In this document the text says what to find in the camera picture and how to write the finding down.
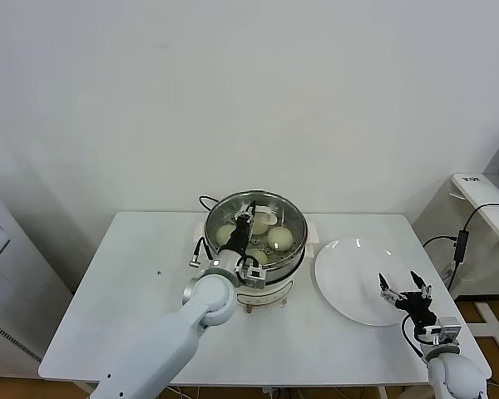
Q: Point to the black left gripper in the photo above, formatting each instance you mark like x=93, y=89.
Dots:
x=239, y=237

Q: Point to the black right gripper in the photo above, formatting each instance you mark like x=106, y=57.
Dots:
x=418, y=311

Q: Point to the cream steamed baozi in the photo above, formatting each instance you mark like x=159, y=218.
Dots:
x=260, y=257
x=261, y=228
x=222, y=234
x=280, y=239

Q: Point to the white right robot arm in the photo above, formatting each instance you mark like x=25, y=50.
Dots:
x=457, y=374

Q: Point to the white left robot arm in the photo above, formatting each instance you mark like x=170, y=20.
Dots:
x=170, y=341

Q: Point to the stainless steel steamer basket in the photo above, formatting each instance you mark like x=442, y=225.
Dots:
x=289, y=261

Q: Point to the white round plate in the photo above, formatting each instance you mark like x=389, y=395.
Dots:
x=349, y=274

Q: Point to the grey usb hub adapter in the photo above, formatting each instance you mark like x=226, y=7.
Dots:
x=460, y=245

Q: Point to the cream electric cooker base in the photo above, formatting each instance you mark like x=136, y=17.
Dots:
x=274, y=297

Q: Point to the white table leg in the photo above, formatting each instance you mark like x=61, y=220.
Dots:
x=381, y=392

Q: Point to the white cabinet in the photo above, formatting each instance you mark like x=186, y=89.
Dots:
x=8, y=270

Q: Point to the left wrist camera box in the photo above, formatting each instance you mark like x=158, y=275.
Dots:
x=253, y=276

